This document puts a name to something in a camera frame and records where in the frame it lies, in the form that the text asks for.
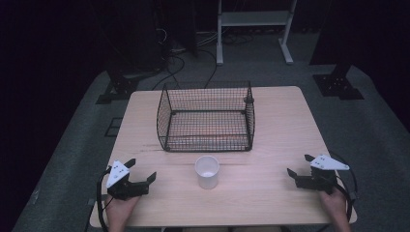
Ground white cup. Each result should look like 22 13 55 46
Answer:
193 155 220 190

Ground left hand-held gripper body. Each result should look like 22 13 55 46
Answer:
105 159 151 201

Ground black stand base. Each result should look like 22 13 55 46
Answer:
311 62 366 102
95 68 162 105

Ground person's left hand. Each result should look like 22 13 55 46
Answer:
103 194 141 227

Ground black rectangular floor frame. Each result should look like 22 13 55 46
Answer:
103 117 124 138

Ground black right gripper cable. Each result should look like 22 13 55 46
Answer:
328 150 360 223

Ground person's right hand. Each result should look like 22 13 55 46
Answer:
318 188 350 223

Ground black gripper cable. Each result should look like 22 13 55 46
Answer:
96 165 114 232
328 150 360 223

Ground black wire mesh basket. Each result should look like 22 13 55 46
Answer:
156 80 256 153

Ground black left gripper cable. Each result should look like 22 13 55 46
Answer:
96 165 114 232

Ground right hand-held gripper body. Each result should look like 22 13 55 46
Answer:
294 154 350 196

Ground white floor cables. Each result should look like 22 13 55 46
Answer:
194 29 220 47

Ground white metal stand frame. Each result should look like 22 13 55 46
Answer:
216 0 299 67

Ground black floor cable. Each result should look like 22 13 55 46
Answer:
151 52 187 92
196 47 219 90

